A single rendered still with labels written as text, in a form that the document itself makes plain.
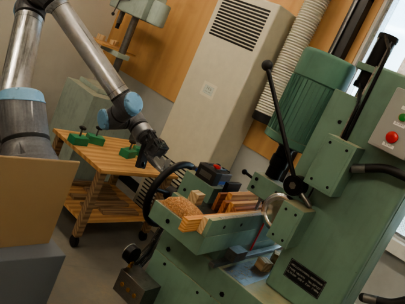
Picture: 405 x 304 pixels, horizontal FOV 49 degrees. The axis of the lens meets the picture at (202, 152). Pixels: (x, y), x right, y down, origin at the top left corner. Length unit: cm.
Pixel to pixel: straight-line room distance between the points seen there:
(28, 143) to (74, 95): 225
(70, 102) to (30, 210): 229
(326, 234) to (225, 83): 189
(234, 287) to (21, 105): 87
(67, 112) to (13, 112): 224
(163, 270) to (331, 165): 64
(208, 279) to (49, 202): 57
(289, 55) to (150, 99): 145
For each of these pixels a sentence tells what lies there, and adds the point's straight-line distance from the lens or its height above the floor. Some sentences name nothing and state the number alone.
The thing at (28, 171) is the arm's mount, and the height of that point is 82.
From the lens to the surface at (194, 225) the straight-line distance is 126.
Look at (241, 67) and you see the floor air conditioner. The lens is 300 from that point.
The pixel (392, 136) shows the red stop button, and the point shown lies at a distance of 122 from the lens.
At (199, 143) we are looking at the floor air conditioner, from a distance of 310.
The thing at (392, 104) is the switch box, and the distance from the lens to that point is 124.
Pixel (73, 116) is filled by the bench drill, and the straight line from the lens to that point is 369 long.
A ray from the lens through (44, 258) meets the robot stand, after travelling 159.
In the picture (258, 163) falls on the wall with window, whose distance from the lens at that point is 316.
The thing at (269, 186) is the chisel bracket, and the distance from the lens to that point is 148.
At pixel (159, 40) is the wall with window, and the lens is 402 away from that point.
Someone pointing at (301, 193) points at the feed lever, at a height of 111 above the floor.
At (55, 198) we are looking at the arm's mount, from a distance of 156.
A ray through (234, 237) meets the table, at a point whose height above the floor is 88.
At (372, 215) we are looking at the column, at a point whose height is 115.
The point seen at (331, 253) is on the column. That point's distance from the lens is 134.
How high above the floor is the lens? 137
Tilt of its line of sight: 12 degrees down
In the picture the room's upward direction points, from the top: 24 degrees clockwise
